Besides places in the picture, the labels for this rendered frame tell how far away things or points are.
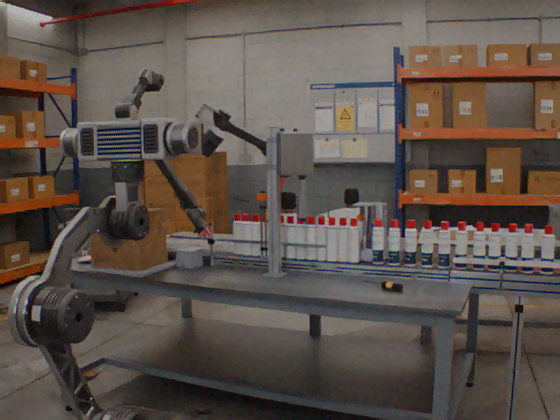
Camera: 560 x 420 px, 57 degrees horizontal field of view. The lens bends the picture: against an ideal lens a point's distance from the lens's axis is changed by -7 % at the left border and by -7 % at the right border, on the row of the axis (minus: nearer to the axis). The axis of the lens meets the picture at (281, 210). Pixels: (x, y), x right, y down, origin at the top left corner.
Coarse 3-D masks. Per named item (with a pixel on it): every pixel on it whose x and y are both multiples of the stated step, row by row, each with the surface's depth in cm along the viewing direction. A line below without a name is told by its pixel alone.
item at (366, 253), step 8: (368, 208) 259; (376, 208) 262; (384, 208) 256; (368, 216) 259; (376, 216) 262; (384, 216) 256; (368, 224) 259; (384, 224) 257; (368, 232) 260; (384, 232) 257; (368, 240) 260; (384, 240) 258; (360, 248) 255; (368, 248) 254; (384, 248) 258; (360, 256) 255; (368, 256) 254; (384, 256) 259
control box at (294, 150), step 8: (280, 136) 243; (288, 136) 245; (296, 136) 247; (304, 136) 249; (312, 136) 251; (280, 144) 243; (288, 144) 245; (296, 144) 247; (304, 144) 249; (312, 144) 251; (280, 152) 244; (288, 152) 245; (296, 152) 247; (304, 152) 249; (312, 152) 252; (280, 160) 244; (288, 160) 246; (296, 160) 248; (304, 160) 250; (312, 160) 252; (280, 168) 245; (288, 168) 246; (296, 168) 248; (304, 168) 250; (312, 168) 252
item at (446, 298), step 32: (416, 256) 289; (192, 288) 237; (224, 288) 230; (256, 288) 229; (288, 288) 229; (320, 288) 228; (352, 288) 226; (384, 288) 224; (416, 288) 223; (448, 288) 221
